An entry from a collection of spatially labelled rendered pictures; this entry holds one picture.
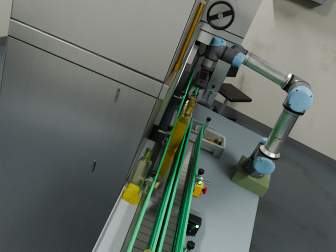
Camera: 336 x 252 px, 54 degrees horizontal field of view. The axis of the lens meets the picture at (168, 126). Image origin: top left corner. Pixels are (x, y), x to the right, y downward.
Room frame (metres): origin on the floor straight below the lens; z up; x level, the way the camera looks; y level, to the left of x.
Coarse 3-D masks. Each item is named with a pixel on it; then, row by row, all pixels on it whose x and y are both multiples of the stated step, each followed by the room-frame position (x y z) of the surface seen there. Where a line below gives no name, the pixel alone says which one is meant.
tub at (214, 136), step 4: (196, 128) 2.05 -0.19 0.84; (200, 128) 2.10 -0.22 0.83; (204, 132) 2.10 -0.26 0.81; (208, 132) 2.10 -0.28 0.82; (212, 132) 2.10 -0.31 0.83; (204, 136) 2.10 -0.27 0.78; (208, 136) 2.10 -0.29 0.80; (212, 136) 2.10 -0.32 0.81; (216, 136) 2.10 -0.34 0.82; (220, 136) 2.10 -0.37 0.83; (204, 140) 1.94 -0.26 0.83; (212, 140) 2.10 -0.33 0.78; (224, 140) 2.05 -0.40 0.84; (216, 144) 1.94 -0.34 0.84; (220, 144) 2.06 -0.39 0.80; (224, 144) 1.99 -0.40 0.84
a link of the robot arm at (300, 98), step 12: (300, 84) 1.69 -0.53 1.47; (288, 96) 1.63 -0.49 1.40; (300, 96) 1.61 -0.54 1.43; (312, 96) 1.63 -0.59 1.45; (288, 108) 1.63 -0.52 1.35; (300, 108) 1.60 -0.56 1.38; (288, 120) 1.63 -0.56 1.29; (276, 132) 1.65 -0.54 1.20; (288, 132) 1.65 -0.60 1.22; (264, 144) 1.69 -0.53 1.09; (276, 144) 1.64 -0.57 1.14; (264, 156) 1.64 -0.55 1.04; (276, 156) 1.64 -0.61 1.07; (264, 168) 1.62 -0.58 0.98
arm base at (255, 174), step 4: (252, 156) 1.80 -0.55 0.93; (244, 160) 1.84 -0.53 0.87; (248, 160) 1.81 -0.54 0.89; (252, 160) 1.79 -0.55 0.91; (244, 164) 1.81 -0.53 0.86; (248, 164) 1.79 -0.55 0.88; (252, 164) 1.78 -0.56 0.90; (244, 168) 1.79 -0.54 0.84; (248, 168) 1.77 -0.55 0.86; (252, 168) 1.77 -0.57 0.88; (248, 172) 1.76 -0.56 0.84; (252, 172) 1.76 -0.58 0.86; (256, 172) 1.76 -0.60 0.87; (252, 176) 1.76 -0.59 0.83; (256, 176) 1.76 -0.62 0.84; (260, 176) 1.77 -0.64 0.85
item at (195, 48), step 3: (195, 42) 2.93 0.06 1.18; (195, 45) 2.87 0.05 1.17; (198, 45) 2.87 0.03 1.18; (192, 48) 2.87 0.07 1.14; (195, 48) 2.87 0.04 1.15; (192, 51) 2.87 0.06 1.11; (195, 51) 2.87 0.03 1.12; (192, 54) 2.87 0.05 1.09; (189, 57) 2.87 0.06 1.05; (192, 57) 2.87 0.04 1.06; (189, 60) 2.87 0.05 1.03; (192, 60) 2.87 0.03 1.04; (189, 63) 2.87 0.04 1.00
